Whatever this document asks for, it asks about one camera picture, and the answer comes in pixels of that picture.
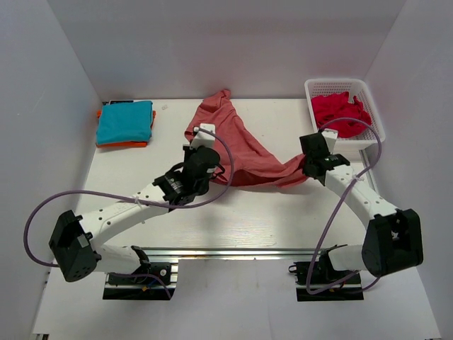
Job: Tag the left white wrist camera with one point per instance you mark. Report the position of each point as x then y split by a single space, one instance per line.
203 136

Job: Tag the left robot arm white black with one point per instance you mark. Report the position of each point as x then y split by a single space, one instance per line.
79 242

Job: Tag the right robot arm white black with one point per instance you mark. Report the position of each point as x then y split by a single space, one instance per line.
393 238

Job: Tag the folded orange t shirt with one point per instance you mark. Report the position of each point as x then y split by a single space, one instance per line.
133 144

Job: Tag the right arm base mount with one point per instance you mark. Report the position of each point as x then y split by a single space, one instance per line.
318 280

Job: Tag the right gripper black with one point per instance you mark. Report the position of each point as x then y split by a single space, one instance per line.
309 166

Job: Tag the aluminium front rail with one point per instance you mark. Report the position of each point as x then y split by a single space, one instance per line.
233 254

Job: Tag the salmon pink t shirt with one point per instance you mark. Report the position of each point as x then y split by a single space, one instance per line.
253 164

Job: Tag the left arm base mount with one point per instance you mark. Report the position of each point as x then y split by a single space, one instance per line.
152 281

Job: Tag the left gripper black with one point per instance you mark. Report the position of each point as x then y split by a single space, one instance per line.
189 153

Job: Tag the red t shirt in basket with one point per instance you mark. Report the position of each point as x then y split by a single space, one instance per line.
337 105

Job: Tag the folded teal t shirt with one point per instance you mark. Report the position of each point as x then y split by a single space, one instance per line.
125 122

